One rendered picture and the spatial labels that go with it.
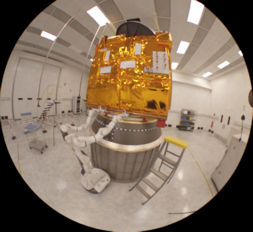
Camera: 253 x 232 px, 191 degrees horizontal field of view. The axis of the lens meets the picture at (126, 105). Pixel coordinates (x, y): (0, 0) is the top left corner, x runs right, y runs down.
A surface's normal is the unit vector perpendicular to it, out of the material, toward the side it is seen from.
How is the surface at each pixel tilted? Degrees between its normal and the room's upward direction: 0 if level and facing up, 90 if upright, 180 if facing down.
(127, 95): 88
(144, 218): 0
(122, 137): 62
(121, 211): 0
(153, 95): 88
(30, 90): 90
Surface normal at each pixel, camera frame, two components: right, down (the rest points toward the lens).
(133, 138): 0.15, -0.40
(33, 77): 0.94, 0.12
